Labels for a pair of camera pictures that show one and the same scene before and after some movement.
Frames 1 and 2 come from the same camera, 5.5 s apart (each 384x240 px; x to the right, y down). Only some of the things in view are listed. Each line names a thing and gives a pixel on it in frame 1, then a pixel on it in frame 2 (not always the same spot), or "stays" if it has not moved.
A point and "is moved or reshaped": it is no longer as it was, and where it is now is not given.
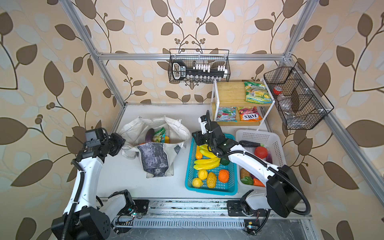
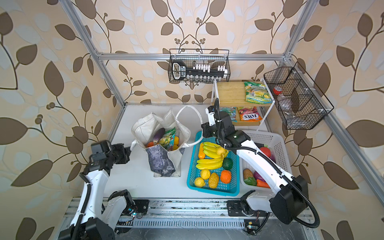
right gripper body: [204, 139] → [212, 131]
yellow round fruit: [197, 182] stays
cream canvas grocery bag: [157, 160] is moved or reshaped
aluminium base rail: [200, 214] stays
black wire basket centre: [199, 65] stays
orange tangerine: [223, 176] stays
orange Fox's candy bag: [249, 114] stays
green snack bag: [159, 135] → [167, 141]
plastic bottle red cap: [285, 103] stays
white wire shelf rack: [233, 94] stays
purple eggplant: [149, 135] → [158, 135]
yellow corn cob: [211, 180] stays
